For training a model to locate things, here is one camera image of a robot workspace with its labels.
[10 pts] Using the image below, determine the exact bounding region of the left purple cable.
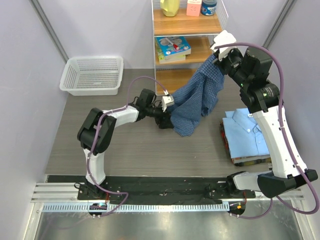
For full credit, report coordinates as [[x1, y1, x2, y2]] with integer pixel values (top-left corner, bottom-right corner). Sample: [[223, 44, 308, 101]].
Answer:
[[85, 76, 170, 219]]

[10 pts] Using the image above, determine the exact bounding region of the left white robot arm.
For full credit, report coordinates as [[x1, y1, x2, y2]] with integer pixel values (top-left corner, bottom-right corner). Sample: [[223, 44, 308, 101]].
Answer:
[[77, 88, 174, 200]]

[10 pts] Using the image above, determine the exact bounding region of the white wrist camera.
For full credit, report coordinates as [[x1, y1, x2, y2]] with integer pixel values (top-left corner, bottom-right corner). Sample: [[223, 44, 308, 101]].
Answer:
[[210, 30, 237, 62], [161, 90, 175, 112]]

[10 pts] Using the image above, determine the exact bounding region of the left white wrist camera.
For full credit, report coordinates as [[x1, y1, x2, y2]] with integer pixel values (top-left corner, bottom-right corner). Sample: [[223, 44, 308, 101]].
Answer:
[[161, 90, 175, 112]]

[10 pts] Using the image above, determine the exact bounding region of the blue labelled can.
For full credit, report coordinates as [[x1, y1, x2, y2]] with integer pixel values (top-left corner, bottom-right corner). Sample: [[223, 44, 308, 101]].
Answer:
[[200, 0, 218, 16]]

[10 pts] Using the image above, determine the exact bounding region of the folded shirts pile underneath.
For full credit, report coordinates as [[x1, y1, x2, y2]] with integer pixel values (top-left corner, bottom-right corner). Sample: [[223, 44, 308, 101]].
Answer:
[[219, 121, 271, 167]]

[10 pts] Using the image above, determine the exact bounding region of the red white marker pen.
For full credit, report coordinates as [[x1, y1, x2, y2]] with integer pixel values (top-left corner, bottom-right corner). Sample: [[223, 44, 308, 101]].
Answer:
[[165, 37, 180, 50]]

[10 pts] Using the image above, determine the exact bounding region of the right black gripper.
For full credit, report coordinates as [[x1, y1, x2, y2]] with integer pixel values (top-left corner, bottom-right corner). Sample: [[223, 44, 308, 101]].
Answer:
[[212, 47, 250, 88]]

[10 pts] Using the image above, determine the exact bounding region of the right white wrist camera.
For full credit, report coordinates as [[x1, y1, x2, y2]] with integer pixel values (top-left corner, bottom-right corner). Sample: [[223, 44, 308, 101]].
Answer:
[[210, 30, 237, 62]]

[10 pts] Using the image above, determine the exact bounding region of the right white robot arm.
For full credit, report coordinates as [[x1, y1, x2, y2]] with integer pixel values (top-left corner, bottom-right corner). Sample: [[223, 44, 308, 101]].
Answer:
[[213, 47, 318, 198]]

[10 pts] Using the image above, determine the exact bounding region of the dark blue checkered shirt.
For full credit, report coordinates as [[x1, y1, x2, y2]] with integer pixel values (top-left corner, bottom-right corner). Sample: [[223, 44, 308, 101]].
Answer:
[[168, 54, 225, 137]]

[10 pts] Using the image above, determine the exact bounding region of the black mounting base plate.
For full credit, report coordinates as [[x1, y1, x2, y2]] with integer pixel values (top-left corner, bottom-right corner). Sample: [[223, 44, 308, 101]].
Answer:
[[47, 175, 256, 204]]

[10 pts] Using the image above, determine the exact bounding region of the folded light blue shirt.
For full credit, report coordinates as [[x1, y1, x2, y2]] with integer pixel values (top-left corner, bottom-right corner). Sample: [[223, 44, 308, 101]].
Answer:
[[222, 108, 270, 159]]

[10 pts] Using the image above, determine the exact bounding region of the white plastic laundry basket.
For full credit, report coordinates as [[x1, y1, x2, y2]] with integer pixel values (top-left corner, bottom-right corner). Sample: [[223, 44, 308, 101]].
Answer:
[[59, 56, 124, 96]]

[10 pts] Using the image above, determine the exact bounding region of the purple cable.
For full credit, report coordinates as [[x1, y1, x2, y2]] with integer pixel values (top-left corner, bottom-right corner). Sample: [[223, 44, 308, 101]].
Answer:
[[214, 42, 320, 220], [85, 76, 170, 219]]

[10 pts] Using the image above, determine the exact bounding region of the green book underneath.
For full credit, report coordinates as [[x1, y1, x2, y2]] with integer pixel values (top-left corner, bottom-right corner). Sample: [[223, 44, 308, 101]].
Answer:
[[155, 42, 186, 64]]

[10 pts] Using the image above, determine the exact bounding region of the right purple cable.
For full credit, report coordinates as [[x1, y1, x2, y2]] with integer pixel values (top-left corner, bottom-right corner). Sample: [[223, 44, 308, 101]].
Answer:
[[214, 42, 320, 220]]

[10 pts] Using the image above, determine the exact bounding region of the blue children's book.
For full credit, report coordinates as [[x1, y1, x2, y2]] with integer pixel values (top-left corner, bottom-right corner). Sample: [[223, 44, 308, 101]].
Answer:
[[155, 36, 192, 60]]

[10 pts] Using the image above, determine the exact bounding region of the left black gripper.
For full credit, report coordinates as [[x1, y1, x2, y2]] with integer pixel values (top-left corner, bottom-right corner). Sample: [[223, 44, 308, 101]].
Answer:
[[145, 102, 174, 129]]

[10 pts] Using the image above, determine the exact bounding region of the aluminium rail frame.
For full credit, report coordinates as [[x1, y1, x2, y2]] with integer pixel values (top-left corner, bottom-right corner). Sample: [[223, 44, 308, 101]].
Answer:
[[30, 181, 305, 213]]

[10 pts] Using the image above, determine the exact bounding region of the pink carton box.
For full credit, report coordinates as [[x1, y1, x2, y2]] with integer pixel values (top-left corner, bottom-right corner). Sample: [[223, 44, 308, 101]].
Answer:
[[186, 0, 202, 17]]

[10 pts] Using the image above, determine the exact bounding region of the yellow plastic jug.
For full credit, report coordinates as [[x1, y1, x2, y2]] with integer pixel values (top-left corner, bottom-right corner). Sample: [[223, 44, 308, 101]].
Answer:
[[160, 0, 180, 17]]

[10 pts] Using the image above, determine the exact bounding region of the white wire wooden shelf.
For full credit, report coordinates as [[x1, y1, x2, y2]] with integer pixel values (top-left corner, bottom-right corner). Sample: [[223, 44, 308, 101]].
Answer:
[[151, 0, 229, 95]]

